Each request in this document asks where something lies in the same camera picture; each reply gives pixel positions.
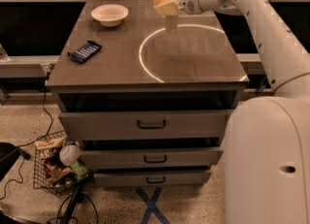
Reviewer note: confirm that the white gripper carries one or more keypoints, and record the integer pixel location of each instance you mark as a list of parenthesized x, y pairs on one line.
[(189, 7)]

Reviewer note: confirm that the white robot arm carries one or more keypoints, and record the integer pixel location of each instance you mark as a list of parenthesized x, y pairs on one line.
[(267, 138)]

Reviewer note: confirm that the white ceramic bowl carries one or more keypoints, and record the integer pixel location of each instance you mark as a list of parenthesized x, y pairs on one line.
[(110, 15)]

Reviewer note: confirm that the grey drawer cabinet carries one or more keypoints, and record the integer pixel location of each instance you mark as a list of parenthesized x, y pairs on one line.
[(145, 67)]

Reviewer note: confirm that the top grey drawer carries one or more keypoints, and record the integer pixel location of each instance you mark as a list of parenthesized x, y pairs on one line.
[(96, 126)]

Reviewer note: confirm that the grey drawer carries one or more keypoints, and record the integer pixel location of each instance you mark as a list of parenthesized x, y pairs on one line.
[(162, 178), (151, 158), (96, 126)]

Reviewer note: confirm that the middle grey drawer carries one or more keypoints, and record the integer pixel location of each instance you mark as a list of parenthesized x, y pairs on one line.
[(151, 158)]

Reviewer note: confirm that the bottom grey drawer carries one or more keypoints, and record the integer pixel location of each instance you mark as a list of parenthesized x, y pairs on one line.
[(162, 178)]

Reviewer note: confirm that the white round ball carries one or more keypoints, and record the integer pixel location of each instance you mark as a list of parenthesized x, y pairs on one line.
[(69, 154)]

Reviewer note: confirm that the green snack package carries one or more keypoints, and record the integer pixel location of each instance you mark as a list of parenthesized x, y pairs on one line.
[(79, 170)]

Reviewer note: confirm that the brown snack bag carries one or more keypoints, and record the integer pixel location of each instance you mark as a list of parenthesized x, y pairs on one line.
[(47, 150)]

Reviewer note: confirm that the blue tape cross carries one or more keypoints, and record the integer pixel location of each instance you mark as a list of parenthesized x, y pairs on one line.
[(151, 206)]

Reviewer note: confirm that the black tripod leg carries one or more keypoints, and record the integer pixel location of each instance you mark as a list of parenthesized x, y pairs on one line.
[(76, 199)]

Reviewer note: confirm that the black object at left edge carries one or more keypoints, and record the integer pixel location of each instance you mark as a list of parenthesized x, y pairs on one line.
[(9, 153)]

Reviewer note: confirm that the black wire basket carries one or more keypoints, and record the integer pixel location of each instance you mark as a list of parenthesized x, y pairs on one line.
[(52, 175)]

